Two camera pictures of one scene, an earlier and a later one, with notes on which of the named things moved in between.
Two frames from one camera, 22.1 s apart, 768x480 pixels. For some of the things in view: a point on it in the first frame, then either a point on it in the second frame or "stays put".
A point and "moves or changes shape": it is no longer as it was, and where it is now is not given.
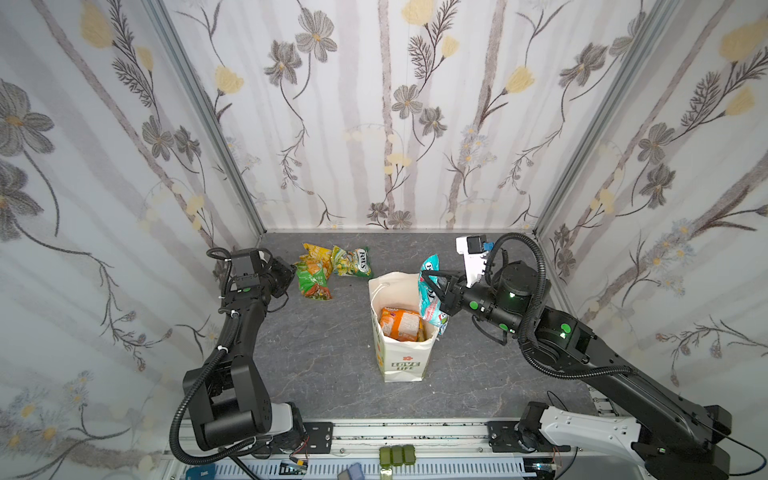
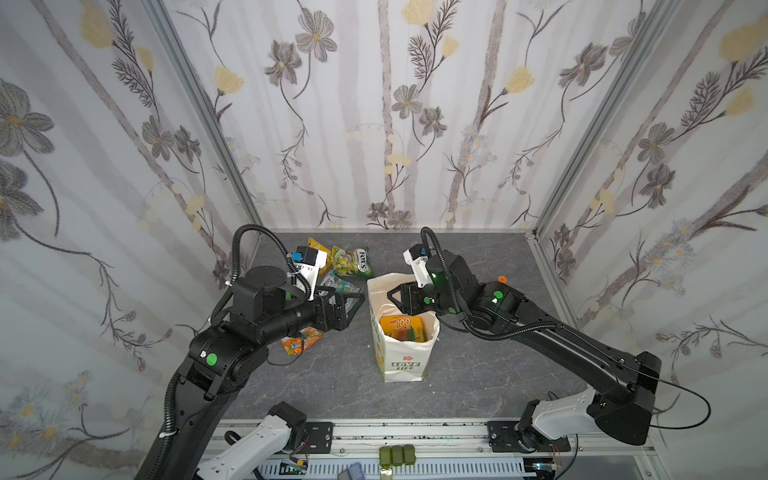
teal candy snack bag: [430, 302] moves or changes shape
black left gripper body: [280, 276] -> [330, 310]
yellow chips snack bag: [320, 254] moves or changes shape
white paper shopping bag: [402, 361] stays put
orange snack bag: [400, 324] -> [296, 345]
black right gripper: [450, 295] -> [411, 297]
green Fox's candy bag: [354, 262] stays put
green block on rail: [397, 456] stays put
